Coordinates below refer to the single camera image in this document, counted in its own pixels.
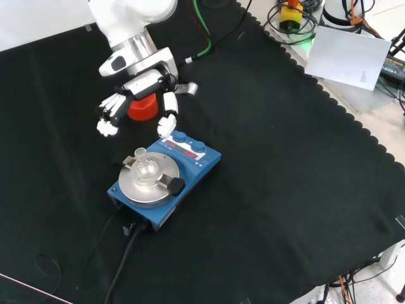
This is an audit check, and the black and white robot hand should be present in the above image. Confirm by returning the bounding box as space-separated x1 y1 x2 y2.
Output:
96 69 180 138

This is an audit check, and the blue base heater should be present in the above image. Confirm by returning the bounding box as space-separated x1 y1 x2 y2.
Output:
106 129 222 234

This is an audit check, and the red ribbed plastic cup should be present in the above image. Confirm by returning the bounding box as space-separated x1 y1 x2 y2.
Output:
127 93 159 122

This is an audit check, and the clear round-bottom flask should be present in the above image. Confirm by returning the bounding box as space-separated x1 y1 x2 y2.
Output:
133 147 158 184

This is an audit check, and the black cloth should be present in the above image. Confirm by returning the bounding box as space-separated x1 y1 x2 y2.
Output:
0 0 405 304

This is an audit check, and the yellow stop button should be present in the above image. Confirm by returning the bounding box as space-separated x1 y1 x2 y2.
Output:
279 0 304 34

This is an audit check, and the white paper sheet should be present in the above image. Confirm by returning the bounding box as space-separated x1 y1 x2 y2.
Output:
305 25 392 92

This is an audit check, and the black power adapter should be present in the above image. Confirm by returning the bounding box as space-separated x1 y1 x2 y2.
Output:
378 54 405 84

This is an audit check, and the white table leg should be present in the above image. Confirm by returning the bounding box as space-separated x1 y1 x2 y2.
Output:
378 239 405 270

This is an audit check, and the white wrist camera shell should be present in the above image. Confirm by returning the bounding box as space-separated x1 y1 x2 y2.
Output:
99 52 131 77

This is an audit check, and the green cable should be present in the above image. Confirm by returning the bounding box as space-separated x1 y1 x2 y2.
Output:
191 0 213 61

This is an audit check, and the black coiled cable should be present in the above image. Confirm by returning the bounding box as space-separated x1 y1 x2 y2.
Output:
266 0 319 45

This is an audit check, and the thin black cable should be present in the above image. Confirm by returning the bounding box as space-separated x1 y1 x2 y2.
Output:
82 208 125 267

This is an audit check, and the thick black power cable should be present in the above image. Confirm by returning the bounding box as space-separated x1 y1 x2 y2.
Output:
103 223 148 304

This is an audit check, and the orange cable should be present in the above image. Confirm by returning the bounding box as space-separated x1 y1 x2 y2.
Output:
337 274 352 304

